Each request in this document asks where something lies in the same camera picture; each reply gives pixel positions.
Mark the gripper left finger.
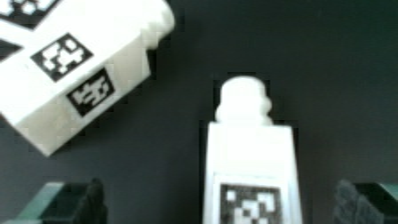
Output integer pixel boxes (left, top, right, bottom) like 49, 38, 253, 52
10, 179, 109, 224

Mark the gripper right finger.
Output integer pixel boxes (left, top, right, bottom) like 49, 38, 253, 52
333, 180, 398, 224

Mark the white table leg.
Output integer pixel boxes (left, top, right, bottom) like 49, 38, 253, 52
203, 76, 304, 224
0, 0, 175, 155

